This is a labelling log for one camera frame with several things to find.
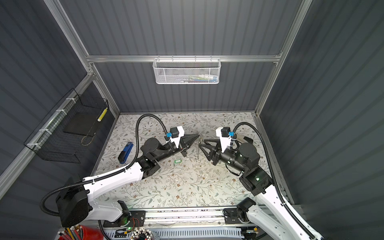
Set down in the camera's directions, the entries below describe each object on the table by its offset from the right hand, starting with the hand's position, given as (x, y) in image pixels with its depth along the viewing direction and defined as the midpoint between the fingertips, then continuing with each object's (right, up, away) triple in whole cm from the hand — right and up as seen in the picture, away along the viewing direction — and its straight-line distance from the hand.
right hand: (203, 145), depth 61 cm
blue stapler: (-49, -10, +32) cm, 60 cm away
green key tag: (-14, -14, +32) cm, 38 cm away
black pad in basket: (-64, +10, +17) cm, 67 cm away
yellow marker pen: (-55, +14, +20) cm, 60 cm away
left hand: (-2, +4, +1) cm, 5 cm away
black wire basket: (-68, +1, +3) cm, 68 cm away
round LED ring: (-21, -33, -5) cm, 40 cm away
